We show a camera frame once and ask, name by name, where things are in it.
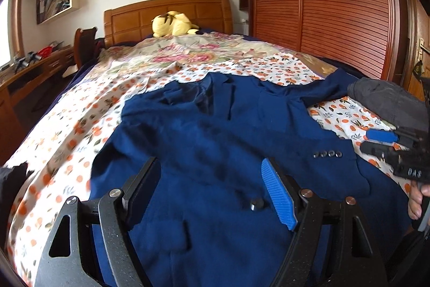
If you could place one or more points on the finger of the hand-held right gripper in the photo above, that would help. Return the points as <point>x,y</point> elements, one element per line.
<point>376,149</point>
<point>381,135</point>

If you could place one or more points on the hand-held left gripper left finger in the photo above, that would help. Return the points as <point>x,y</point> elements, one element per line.
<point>142,194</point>

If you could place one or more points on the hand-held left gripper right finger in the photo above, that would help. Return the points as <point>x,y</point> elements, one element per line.
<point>277,193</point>

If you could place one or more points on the navy blue suit jacket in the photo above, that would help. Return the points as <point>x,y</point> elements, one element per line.
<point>208,139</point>

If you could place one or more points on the person's right hand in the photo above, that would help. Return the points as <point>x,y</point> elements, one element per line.
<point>415,203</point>

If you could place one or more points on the dark grey garment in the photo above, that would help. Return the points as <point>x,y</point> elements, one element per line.
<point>386,98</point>

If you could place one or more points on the orange fruit print bed sheet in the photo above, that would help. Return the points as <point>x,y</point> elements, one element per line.
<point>84,125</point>

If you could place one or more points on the yellow woven bed mat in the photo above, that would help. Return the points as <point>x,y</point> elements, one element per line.
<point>319,65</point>

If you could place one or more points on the wooden door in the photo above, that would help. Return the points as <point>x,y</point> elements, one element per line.
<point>420,24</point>

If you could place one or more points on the dark cloth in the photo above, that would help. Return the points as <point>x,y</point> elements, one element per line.
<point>11,184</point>

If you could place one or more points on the wooden louvered wardrobe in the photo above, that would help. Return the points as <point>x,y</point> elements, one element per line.
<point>322,1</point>

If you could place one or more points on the pink floral quilt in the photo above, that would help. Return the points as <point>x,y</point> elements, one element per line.
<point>178,51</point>

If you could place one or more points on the wooden chair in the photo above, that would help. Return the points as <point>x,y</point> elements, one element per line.
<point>84,45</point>

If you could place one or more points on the wooden desk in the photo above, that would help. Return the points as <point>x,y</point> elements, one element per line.
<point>30,78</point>

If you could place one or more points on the red item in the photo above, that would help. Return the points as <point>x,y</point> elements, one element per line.
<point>46,51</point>

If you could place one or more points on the yellow plush toy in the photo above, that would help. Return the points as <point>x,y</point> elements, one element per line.
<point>173,24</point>

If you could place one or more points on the wooden bed headboard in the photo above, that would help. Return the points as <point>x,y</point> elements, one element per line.
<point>134,18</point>

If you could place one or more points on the small grey toy robot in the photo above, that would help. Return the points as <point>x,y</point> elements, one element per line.
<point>25,60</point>

